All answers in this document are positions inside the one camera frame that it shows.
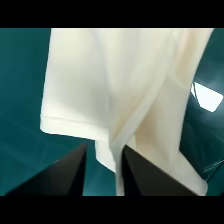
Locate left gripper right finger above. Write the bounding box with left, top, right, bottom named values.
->
left=120, top=145, right=198, bottom=197

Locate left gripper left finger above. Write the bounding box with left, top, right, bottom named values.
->
left=4, top=143, right=89, bottom=197

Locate cream T-shirt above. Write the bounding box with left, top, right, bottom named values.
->
left=39, top=28, right=215, bottom=197

